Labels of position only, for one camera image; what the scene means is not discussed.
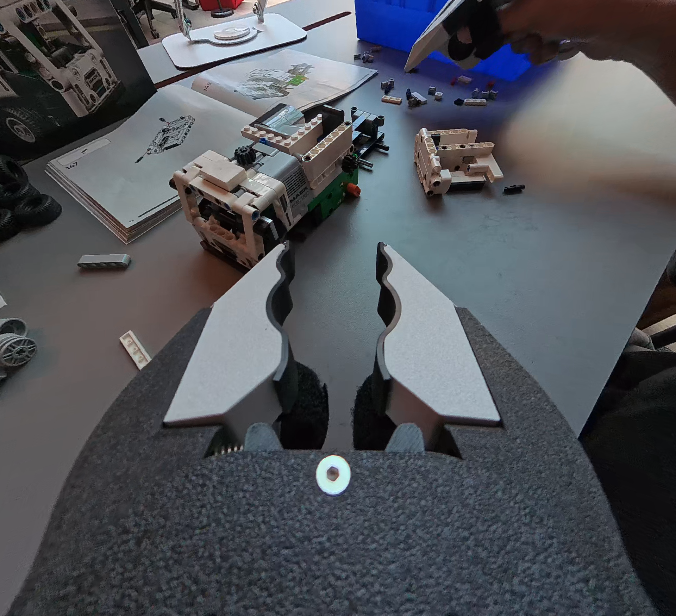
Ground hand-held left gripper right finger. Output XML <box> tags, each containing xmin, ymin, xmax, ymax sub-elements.
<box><xmin>371</xmin><ymin>242</ymin><xmax>502</xmax><ymax>452</ymax></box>

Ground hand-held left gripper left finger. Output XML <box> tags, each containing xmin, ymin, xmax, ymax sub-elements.
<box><xmin>163</xmin><ymin>241</ymin><xmax>299</xmax><ymax>452</ymax></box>

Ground white lego subassembly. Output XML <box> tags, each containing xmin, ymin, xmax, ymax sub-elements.
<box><xmin>413</xmin><ymin>127</ymin><xmax>503</xmax><ymax>198</ymax></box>

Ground scattered small lego pieces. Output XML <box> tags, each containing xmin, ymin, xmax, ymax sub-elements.
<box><xmin>353</xmin><ymin>44</ymin><xmax>500</xmax><ymax>108</ymax></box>

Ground grey lego beam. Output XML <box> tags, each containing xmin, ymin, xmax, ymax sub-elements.
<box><xmin>77</xmin><ymin>254</ymin><xmax>132</xmax><ymax>270</ymax></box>

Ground partly built lego truck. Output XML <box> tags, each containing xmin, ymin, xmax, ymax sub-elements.
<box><xmin>170</xmin><ymin>105</ymin><xmax>390</xmax><ymax>272</ymax></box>

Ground pile of black lego tyres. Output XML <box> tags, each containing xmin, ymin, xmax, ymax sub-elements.
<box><xmin>0</xmin><ymin>155</ymin><xmax>62</xmax><ymax>243</ymax></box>

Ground dark lego set box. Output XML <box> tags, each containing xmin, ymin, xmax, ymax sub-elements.
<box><xmin>0</xmin><ymin>0</ymin><xmax>156</xmax><ymax>162</ymax></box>

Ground open instruction booklet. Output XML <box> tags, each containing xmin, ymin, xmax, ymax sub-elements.
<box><xmin>45</xmin><ymin>48</ymin><xmax>378</xmax><ymax>246</ymax></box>

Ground group of grey wheel hubs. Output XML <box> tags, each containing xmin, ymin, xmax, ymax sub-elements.
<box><xmin>0</xmin><ymin>317</ymin><xmax>38</xmax><ymax>380</ymax></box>

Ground person's dark clothing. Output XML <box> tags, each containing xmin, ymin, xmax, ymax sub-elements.
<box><xmin>578</xmin><ymin>347</ymin><xmax>676</xmax><ymax>616</ymax></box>

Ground white stand base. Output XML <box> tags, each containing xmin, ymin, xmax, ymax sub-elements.
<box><xmin>79</xmin><ymin>0</ymin><xmax>307</xmax><ymax>71</ymax></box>

